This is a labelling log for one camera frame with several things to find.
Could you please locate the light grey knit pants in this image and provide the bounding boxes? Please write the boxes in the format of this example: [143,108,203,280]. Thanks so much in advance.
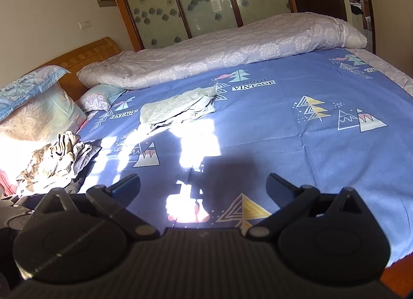
[139,86,217,129]

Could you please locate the pile of crumpled clothes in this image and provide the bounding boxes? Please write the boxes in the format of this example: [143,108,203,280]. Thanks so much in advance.
[16,131,101,196]

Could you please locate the beige patterned pillow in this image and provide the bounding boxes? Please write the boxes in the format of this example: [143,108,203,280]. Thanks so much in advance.
[1,83,86,176]

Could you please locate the blue patterned bed sheet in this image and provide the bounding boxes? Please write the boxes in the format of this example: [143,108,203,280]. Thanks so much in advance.
[80,49,412,262]

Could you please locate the small pastel pillow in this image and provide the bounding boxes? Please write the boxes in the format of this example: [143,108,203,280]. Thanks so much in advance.
[76,84,126,112]

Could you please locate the light blue floral pillow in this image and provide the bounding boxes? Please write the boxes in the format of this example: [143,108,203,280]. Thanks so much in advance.
[0,65,70,120]

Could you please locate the wooden headboard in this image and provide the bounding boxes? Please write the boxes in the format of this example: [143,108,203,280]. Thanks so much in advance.
[38,36,122,101]

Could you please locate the white mattress cover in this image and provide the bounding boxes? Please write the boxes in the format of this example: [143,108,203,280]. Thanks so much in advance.
[346,48,413,96]

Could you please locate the white lavender rolled quilt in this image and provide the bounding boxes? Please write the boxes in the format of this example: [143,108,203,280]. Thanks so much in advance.
[77,13,367,90]

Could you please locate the white wall switch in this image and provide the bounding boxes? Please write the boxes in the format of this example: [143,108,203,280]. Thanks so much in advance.
[78,20,92,29]

